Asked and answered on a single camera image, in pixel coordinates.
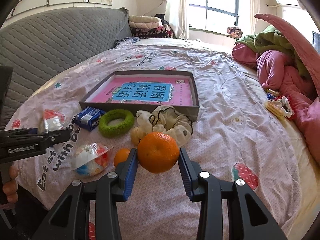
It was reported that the red white snack ball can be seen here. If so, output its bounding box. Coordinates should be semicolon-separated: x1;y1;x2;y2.
39;109;66;132

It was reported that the blue white snack ball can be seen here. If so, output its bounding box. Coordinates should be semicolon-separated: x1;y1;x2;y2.
71;143;113;177

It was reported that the blue tissue packet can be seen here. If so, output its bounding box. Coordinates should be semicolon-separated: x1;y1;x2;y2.
72;107;106;131

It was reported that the small orange mandarin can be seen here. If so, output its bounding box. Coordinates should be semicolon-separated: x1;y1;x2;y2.
113;148;130;167

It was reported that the green fuzzy ring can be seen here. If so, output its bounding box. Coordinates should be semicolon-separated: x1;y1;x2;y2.
98;108;136;138

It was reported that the beige round onion-like ball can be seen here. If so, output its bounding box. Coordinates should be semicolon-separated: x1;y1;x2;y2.
130;126;146;146

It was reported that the large orange mandarin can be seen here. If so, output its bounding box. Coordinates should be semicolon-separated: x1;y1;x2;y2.
137;132;180;174

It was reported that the cream drawstring cloth bag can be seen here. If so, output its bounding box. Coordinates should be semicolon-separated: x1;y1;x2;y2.
136;105;193;147

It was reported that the person's left hand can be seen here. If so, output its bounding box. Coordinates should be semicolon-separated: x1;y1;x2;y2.
3;165;19;204

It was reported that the pink patterned bed sheet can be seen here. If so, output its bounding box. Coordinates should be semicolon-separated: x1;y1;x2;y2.
5;40;319;239

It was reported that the grey quilted headboard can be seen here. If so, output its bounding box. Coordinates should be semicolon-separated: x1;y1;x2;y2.
1;7;131;129

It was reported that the pile of snack packets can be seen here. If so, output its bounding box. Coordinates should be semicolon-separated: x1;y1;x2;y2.
264;88;296;120

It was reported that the grey box lid tray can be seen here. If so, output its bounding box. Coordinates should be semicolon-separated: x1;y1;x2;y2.
79;70;200;121

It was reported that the pink crumpled quilt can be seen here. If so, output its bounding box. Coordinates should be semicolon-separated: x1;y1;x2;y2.
232;14;319;161

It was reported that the stack of folded blankets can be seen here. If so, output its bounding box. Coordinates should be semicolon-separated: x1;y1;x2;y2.
129;14;176;39

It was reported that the green blanket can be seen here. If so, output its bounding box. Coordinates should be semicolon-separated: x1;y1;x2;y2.
235;25;311;79

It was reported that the floral cloth on windowsill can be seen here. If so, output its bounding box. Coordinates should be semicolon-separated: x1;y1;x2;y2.
227;27;243;38

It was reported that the white curtain left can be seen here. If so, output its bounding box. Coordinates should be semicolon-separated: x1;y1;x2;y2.
165;0;189;40

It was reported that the white curtain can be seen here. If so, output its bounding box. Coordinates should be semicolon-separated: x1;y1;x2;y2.
249;0;260;34
165;0;189;40

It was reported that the white curtain right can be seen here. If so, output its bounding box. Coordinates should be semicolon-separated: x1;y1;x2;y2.
249;0;260;34

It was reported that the window with dark frame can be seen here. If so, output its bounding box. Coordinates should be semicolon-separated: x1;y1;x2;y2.
188;0;250;34

